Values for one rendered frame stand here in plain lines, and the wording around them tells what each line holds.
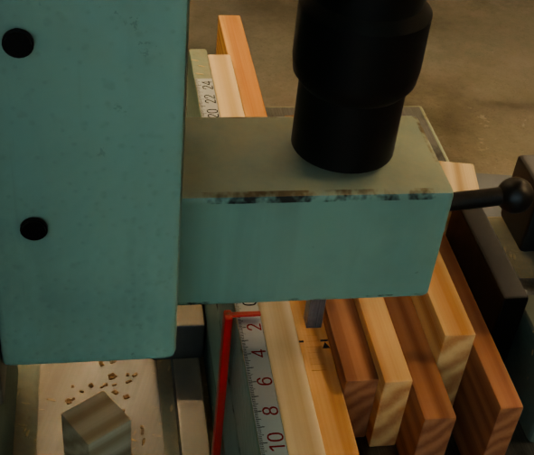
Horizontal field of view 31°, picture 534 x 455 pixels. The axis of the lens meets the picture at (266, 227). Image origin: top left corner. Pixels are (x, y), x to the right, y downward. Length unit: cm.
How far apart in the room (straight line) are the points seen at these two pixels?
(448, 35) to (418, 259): 257
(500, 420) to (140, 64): 27
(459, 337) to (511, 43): 257
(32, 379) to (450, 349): 32
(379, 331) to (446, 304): 4
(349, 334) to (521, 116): 218
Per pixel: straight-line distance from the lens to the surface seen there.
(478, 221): 57
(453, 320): 53
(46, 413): 70
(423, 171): 47
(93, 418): 64
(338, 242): 46
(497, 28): 314
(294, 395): 51
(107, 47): 35
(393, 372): 52
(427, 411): 52
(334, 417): 52
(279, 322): 55
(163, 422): 69
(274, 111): 82
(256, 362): 52
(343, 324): 55
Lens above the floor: 133
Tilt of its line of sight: 39 degrees down
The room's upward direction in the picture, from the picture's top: 7 degrees clockwise
